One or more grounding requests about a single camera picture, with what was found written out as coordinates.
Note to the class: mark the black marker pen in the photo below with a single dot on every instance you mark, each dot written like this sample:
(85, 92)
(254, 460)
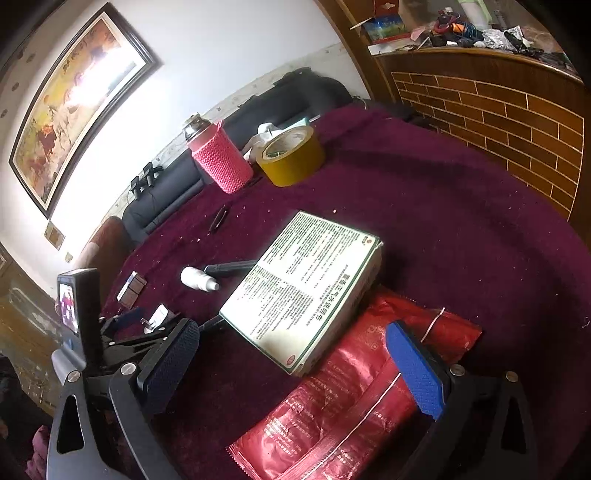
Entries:
(231, 268)

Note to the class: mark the wooden brick-pattern cabinet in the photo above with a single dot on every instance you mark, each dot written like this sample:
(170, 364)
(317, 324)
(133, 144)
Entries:
(485, 115)

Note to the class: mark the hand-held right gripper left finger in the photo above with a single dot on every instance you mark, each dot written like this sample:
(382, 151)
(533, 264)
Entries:
(168, 364)

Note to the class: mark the small gold wall plaque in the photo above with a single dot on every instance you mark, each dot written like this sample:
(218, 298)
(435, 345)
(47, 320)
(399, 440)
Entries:
(54, 235)

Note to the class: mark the black marker with gold end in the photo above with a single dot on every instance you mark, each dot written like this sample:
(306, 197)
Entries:
(212, 323)

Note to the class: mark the black leather sofa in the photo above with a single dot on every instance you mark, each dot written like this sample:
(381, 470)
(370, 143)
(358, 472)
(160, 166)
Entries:
(286, 99)

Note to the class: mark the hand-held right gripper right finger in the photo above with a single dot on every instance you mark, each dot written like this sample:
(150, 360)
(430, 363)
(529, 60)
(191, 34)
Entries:
(415, 369)

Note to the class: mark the red foil packet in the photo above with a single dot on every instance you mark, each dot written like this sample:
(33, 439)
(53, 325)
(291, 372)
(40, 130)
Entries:
(351, 392)

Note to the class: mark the wooden glass-door cabinet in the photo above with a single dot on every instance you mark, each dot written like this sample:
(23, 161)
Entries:
(27, 332)

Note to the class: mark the flask with pink knitted sleeve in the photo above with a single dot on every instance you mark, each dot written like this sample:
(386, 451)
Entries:
(221, 161)

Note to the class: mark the white plug charger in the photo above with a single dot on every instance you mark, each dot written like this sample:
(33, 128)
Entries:
(159, 316)

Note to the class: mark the yellow tape roll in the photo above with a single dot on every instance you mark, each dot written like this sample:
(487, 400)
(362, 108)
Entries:
(295, 168)

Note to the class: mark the red box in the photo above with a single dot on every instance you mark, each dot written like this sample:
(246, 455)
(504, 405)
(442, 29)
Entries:
(385, 7)

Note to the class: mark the reddish-brown armchair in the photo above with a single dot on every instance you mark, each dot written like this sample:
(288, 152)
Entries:
(106, 249)

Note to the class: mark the wooden door frame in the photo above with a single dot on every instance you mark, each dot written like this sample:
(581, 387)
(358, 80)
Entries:
(355, 41)

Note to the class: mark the white printed medicine box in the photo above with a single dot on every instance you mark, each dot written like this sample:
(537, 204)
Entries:
(300, 286)

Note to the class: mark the small white bottle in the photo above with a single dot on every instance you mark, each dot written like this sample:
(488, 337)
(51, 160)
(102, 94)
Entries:
(194, 277)

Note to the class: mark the maroon cloth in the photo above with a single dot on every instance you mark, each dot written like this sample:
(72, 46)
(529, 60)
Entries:
(438, 240)

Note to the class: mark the white plush toy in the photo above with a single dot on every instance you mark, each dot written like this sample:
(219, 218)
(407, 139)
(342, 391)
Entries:
(258, 136)

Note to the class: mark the pile of assorted clutter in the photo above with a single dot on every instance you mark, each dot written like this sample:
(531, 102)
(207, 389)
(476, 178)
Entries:
(498, 39)

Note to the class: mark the colourful printed box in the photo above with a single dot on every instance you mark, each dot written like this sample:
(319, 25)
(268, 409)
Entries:
(385, 27)

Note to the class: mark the small black clip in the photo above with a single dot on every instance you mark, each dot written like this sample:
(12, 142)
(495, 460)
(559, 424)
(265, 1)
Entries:
(218, 219)

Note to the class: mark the framed painting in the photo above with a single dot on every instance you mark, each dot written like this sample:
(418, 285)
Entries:
(74, 106)

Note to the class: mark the small black device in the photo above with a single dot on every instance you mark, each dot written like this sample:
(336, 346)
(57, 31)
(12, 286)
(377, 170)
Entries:
(151, 173)
(137, 185)

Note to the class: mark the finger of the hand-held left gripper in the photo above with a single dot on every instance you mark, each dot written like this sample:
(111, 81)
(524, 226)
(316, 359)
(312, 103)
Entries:
(127, 316)
(138, 340)

